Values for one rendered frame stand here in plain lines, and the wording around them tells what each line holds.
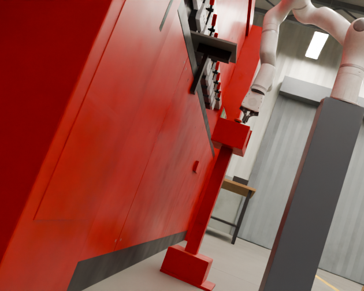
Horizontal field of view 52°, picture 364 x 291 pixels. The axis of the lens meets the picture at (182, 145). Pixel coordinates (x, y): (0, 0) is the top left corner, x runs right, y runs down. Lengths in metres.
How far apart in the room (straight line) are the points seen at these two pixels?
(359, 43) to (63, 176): 1.65
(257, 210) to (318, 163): 7.40
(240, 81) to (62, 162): 3.48
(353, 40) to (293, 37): 8.39
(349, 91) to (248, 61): 2.21
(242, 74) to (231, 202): 5.58
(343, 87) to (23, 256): 1.62
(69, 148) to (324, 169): 1.39
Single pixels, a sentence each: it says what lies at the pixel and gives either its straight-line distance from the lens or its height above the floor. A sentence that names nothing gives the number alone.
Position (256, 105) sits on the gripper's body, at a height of 0.92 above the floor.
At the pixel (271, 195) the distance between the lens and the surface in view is 9.15.
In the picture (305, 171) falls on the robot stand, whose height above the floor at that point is 0.64.
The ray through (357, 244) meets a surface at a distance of 9.49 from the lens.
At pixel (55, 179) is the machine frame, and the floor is 0.30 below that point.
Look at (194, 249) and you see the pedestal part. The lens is 1.85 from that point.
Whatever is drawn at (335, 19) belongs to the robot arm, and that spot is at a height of 1.43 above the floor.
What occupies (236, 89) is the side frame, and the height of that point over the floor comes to 1.58.
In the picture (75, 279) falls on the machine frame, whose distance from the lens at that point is 1.09.
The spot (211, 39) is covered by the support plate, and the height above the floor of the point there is 0.99.
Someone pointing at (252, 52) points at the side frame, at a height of 2.01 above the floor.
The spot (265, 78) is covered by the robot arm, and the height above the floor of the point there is 1.08.
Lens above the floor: 0.33
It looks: 8 degrees up
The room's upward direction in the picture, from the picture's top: 20 degrees clockwise
